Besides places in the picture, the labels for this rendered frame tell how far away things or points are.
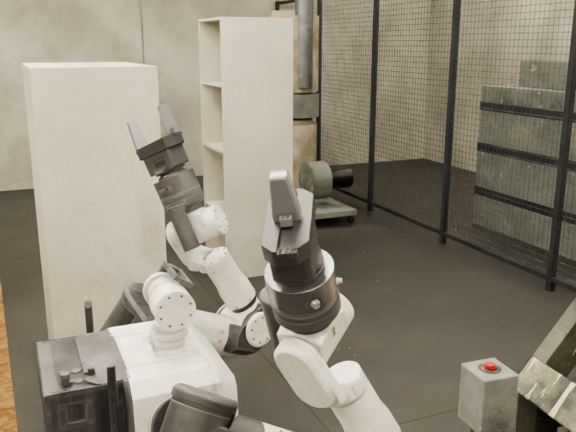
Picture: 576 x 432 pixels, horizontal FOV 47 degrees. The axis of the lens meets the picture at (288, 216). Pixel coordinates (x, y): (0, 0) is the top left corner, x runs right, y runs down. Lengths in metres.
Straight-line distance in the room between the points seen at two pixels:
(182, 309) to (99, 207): 2.45
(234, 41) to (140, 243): 2.10
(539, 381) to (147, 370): 1.41
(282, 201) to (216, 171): 5.07
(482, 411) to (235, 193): 3.55
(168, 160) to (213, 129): 4.38
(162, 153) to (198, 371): 0.50
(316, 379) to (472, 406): 1.28
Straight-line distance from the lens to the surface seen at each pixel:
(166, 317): 1.09
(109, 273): 3.60
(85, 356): 1.16
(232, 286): 1.46
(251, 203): 5.34
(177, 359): 1.11
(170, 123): 1.38
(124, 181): 3.50
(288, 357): 0.86
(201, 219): 1.38
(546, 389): 2.19
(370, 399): 0.95
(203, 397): 0.94
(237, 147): 5.22
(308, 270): 0.77
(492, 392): 2.07
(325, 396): 0.89
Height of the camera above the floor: 1.86
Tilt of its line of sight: 14 degrees down
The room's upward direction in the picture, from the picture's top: straight up
